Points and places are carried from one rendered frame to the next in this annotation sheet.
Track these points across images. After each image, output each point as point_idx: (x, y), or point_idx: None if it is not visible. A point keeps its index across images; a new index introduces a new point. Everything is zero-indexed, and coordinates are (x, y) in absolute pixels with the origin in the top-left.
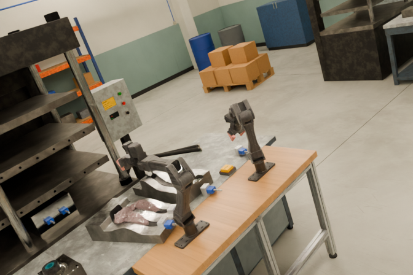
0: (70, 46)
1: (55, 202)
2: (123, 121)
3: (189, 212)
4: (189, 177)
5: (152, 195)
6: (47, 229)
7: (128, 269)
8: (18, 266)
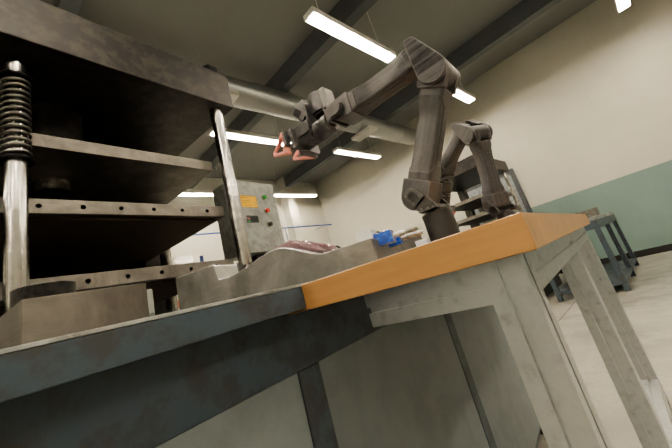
0: (222, 100)
1: None
2: (262, 232)
3: (440, 183)
4: (453, 66)
5: None
6: None
7: (291, 286)
8: None
